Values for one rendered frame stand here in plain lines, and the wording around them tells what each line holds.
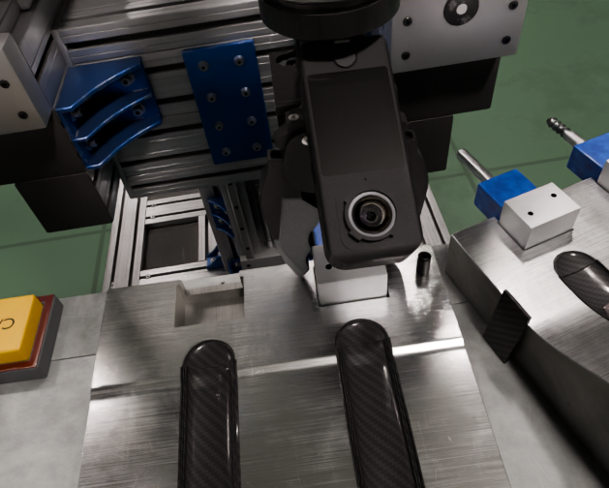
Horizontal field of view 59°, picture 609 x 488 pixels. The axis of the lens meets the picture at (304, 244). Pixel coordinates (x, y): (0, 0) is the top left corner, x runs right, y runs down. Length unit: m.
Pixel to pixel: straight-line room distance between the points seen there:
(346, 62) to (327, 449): 0.23
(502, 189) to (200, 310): 0.29
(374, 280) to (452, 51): 0.30
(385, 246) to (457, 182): 1.56
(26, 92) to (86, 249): 1.25
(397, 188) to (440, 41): 0.35
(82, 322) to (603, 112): 1.94
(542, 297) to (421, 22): 0.28
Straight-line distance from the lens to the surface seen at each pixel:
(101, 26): 0.69
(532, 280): 0.47
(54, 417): 0.52
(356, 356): 0.38
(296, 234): 0.36
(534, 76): 2.33
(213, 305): 0.45
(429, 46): 0.59
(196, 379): 0.39
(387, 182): 0.25
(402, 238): 0.25
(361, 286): 0.38
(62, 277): 1.78
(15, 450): 0.53
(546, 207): 0.49
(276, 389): 0.37
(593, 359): 0.42
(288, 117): 0.30
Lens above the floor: 1.22
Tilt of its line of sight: 49 degrees down
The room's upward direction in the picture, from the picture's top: 8 degrees counter-clockwise
